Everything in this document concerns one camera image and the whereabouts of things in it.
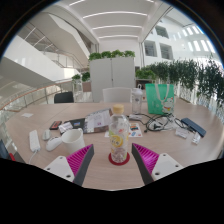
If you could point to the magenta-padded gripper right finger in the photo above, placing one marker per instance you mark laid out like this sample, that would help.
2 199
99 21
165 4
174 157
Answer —
165 165

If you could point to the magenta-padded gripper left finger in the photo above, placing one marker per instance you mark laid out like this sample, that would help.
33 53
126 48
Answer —
56 166

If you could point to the clear yellow-capped drink bottle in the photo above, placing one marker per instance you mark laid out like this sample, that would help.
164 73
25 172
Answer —
119 133

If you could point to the white computer mouse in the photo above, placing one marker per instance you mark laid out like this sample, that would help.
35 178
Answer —
53 143

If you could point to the white mug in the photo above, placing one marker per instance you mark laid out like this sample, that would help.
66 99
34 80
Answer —
73 140

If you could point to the small grey-white computer mouse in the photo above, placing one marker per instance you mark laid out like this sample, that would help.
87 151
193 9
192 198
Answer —
46 134

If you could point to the white power strip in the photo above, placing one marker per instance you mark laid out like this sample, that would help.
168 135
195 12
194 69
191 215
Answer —
34 140

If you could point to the small white card box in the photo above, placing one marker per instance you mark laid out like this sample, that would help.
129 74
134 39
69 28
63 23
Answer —
65 127

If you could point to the red and black phone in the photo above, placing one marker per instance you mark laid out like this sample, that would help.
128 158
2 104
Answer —
55 125

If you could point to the clear plastic packet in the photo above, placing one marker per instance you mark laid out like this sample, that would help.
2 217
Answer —
196 137

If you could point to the colourful printed sheet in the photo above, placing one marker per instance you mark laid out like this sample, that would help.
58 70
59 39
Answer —
135 130

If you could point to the flat black tablet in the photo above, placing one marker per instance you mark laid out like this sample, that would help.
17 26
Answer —
77 124

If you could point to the white power adapter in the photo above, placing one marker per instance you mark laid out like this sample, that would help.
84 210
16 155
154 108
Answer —
135 116

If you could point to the white paper slip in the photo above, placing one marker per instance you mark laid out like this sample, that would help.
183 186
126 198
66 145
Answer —
27 115

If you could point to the propped tablet with paper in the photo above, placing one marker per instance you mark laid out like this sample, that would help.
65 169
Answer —
97 120

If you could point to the green tote bag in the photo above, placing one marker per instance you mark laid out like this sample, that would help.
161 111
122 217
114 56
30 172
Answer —
160 100

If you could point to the black chair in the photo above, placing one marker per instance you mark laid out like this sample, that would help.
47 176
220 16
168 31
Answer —
64 97

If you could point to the clear shaker bottle white lid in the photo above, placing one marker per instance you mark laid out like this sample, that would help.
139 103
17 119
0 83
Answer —
136 100

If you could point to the white chair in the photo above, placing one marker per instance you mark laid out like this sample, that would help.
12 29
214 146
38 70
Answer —
116 95

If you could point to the potted green plant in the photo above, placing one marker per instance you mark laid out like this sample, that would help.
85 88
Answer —
76 77

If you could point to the row of green plants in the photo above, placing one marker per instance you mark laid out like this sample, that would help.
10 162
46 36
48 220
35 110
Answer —
193 76

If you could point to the low wooden planter with plants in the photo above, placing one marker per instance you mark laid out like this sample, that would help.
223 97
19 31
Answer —
145 74

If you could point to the brown planter with plant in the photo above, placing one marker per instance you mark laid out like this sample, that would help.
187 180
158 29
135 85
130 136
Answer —
86 77

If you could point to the white cabinet with plants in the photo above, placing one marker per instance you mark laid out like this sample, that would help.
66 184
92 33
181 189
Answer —
111 78

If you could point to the ceiling light strips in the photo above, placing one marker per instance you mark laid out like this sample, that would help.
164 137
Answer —
113 14

